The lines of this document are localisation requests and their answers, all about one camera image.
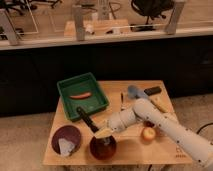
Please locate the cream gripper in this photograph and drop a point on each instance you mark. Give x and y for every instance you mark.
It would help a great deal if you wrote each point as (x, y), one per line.
(103, 132)

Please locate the green plastic tray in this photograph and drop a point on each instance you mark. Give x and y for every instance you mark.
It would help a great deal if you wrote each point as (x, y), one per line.
(78, 85)

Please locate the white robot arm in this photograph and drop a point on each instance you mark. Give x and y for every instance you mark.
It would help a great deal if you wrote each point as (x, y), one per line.
(199, 148)

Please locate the dark red grapes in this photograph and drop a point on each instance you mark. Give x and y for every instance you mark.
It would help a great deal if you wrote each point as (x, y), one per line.
(148, 124)

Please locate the yellow red apple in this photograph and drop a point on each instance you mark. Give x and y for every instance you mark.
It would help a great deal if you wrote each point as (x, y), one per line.
(148, 133)

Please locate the orange carrot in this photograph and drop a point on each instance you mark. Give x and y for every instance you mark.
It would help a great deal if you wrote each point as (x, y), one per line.
(81, 96)

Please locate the white crumpled cloth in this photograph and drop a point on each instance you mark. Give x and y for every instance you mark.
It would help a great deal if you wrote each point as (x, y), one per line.
(66, 147)

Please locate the black rectangular block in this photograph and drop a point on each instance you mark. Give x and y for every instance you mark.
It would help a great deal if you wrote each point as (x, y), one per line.
(152, 90)

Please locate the black office chair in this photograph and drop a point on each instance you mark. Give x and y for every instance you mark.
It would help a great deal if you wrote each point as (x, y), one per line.
(152, 8)

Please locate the wooden handled tool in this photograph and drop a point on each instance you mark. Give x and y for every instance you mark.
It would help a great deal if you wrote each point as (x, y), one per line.
(159, 104)

